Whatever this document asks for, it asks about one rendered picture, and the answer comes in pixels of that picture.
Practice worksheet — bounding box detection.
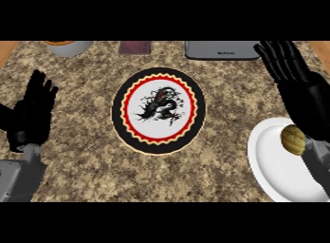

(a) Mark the grey cup with orange contents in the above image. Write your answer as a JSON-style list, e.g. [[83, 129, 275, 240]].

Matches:
[[43, 40, 96, 58]]

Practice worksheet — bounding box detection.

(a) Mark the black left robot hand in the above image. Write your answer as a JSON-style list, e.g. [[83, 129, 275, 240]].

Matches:
[[0, 69, 61, 154]]

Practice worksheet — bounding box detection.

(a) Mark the dark maroon flat object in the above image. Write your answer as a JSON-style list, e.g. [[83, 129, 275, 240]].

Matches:
[[118, 40, 154, 56]]

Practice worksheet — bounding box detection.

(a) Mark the plain white plate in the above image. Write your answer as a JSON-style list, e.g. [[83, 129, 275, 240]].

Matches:
[[247, 117, 330, 203]]

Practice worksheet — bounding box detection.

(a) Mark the grey flat appliance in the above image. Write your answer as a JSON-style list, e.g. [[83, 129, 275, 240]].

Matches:
[[183, 40, 262, 62]]

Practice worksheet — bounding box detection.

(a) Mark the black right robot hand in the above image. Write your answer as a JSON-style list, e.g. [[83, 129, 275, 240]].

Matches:
[[253, 40, 330, 144]]

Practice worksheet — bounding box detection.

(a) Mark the black red patterned plate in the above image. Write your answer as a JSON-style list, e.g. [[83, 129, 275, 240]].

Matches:
[[111, 66, 207, 156]]

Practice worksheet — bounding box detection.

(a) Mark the yellow-green squash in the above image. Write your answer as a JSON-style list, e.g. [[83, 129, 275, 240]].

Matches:
[[281, 123, 309, 157]]

